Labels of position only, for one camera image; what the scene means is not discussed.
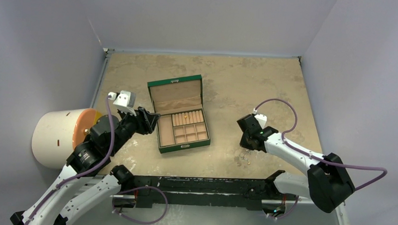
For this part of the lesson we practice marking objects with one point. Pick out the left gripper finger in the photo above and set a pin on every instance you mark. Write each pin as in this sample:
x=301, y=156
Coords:
x=149, y=126
x=148, y=115

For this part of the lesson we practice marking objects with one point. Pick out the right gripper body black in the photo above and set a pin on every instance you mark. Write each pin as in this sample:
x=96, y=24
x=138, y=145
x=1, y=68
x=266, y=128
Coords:
x=248, y=141

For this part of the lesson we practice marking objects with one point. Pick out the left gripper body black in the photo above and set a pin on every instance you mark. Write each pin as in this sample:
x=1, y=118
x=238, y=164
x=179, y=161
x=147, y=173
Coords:
x=132, y=124

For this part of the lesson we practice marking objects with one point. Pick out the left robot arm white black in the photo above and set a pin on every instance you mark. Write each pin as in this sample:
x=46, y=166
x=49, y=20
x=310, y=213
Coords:
x=62, y=204

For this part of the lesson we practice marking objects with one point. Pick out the green jewelry box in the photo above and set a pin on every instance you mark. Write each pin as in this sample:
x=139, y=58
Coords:
x=176, y=95

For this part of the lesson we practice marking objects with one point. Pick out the white cylinder orange yellow face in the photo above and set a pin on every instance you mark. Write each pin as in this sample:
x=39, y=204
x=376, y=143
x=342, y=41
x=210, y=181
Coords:
x=58, y=133

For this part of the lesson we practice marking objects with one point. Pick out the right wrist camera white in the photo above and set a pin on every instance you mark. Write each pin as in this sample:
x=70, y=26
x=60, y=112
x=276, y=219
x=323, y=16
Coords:
x=261, y=118

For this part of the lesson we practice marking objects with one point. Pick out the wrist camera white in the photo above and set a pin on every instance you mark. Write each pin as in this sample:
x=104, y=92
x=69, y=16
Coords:
x=124, y=101
x=261, y=118

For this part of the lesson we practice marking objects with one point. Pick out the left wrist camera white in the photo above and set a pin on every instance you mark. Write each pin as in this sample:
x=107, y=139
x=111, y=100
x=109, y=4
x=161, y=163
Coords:
x=124, y=101

